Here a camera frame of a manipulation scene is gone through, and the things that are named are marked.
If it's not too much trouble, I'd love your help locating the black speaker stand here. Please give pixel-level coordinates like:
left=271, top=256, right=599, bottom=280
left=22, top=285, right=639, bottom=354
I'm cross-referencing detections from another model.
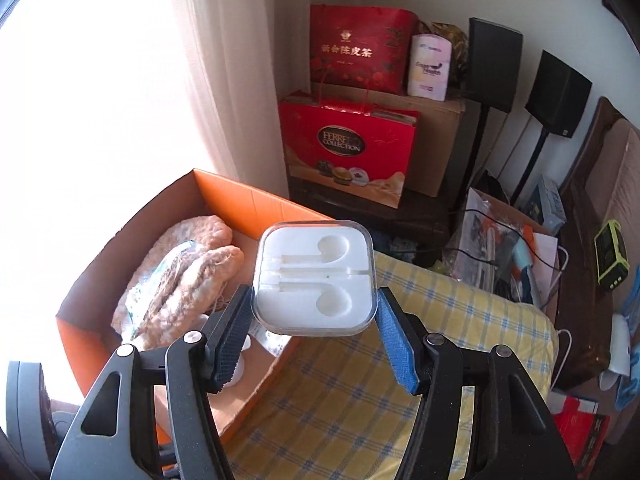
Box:
left=451, top=104, right=489, bottom=213
left=509, top=129, right=549, bottom=207

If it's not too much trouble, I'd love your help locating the white plastic device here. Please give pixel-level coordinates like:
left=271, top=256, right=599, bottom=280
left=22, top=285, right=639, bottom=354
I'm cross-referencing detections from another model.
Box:
left=599, top=312, right=634, bottom=392

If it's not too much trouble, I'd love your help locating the brown cardboard carton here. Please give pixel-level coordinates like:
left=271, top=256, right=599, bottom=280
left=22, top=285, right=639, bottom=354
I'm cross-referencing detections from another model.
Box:
left=309, top=82, right=467, bottom=199

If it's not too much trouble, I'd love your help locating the orange cardboard box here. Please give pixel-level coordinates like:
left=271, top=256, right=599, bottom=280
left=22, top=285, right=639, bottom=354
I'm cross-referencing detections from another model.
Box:
left=55, top=168, right=337, bottom=442

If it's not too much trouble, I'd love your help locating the light blue plastic item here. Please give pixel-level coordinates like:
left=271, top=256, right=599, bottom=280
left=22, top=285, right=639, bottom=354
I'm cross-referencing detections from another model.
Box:
left=612, top=369, right=640, bottom=412

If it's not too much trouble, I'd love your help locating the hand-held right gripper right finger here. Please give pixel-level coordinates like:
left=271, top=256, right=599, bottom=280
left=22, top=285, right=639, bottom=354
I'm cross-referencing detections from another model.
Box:
left=375, top=286, right=576, bottom=480

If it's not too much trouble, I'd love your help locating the white charging cable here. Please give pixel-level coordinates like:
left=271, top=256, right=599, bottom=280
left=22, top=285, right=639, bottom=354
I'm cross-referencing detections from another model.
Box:
left=543, top=244, right=572, bottom=347

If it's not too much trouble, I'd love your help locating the white tissue pack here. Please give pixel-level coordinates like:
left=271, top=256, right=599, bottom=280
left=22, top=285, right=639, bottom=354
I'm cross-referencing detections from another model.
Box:
left=406, top=33, right=454, bottom=100

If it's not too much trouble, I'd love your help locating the clear bag of dried herbs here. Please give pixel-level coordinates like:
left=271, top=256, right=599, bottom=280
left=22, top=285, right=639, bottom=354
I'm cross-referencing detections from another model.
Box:
left=122, top=239, right=212, bottom=344

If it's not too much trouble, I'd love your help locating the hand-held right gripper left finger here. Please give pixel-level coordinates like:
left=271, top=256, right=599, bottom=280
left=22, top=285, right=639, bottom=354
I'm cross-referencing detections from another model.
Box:
left=50, top=284, right=252, bottom=480

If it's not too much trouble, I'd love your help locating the red chocolate gift bag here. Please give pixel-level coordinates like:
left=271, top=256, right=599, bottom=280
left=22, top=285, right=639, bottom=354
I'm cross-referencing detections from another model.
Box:
left=278, top=90, right=421, bottom=210

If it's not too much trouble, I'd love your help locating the teal plastic item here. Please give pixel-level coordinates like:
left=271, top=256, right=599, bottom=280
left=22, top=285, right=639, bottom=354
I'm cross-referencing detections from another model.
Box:
left=507, top=237, right=536, bottom=274

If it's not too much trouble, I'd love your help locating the white curtain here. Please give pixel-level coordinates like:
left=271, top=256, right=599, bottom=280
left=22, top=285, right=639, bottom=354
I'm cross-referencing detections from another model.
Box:
left=160, top=0, right=321, bottom=206

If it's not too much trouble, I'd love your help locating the black speaker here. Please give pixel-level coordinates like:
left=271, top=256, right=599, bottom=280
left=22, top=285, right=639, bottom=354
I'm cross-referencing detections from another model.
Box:
left=464, top=17, right=524, bottom=114
left=524, top=49, right=594, bottom=139

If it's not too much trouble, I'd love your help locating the green black small radio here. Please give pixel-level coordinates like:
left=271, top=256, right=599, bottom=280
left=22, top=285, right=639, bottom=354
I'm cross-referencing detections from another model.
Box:
left=593, top=219, right=630, bottom=292

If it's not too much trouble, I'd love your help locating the clear plastic bag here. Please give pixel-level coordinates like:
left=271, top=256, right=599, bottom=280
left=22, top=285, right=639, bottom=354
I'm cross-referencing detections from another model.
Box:
left=444, top=187, right=559, bottom=292

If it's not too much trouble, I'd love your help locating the red gold-print gift bag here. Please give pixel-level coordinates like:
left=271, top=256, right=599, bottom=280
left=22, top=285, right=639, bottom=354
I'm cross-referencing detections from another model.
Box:
left=308, top=3, right=420, bottom=96

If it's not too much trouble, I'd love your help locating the dark wooden low cabinet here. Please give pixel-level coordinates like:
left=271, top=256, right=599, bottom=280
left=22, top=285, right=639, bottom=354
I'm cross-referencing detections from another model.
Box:
left=288, top=179, right=452, bottom=257

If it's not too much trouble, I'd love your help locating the white earphone case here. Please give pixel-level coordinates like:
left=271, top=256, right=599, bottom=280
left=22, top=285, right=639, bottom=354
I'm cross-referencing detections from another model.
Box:
left=252, top=219, right=379, bottom=337

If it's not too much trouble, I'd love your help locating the beige fluffy sock pair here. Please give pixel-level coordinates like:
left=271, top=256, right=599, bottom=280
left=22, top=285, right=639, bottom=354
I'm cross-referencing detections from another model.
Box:
left=110, top=214, right=246, bottom=352

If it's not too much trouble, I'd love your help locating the red box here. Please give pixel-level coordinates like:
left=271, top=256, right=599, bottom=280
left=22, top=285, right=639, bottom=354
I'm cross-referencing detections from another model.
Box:
left=551, top=392, right=612, bottom=477

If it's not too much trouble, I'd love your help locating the yellow plaid cloth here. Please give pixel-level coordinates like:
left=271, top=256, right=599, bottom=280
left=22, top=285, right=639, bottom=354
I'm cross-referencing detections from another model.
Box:
left=214, top=249, right=559, bottom=480

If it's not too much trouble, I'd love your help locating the blue box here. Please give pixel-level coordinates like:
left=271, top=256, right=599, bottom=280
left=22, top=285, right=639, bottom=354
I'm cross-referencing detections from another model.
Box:
left=522, top=174, right=569, bottom=237

